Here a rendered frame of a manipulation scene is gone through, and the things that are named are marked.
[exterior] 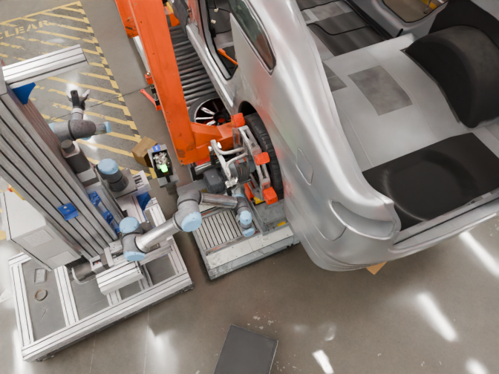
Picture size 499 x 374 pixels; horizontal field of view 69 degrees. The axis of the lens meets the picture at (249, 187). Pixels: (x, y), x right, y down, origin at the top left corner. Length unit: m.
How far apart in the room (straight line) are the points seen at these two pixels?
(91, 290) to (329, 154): 2.18
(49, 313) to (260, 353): 1.61
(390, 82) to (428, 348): 2.03
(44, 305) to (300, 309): 1.96
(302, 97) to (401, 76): 1.48
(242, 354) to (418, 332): 1.39
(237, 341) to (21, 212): 1.55
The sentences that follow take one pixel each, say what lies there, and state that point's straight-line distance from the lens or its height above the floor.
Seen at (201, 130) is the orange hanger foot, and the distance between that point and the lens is 2.95.
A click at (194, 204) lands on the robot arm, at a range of 2.05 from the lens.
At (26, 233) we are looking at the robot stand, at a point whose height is 1.23.
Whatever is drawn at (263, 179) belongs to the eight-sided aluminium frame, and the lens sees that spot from 2.41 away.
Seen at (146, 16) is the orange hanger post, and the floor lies 1.85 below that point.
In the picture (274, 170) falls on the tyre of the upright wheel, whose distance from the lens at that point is 2.37.
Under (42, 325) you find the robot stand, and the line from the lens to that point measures 3.24.
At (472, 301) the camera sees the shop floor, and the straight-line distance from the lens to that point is 3.52.
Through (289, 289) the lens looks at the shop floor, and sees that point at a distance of 3.12.
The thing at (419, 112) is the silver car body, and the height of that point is 0.99.
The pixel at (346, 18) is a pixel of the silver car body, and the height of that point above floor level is 0.80.
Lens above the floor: 2.97
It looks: 57 degrees down
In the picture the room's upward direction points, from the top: 2 degrees counter-clockwise
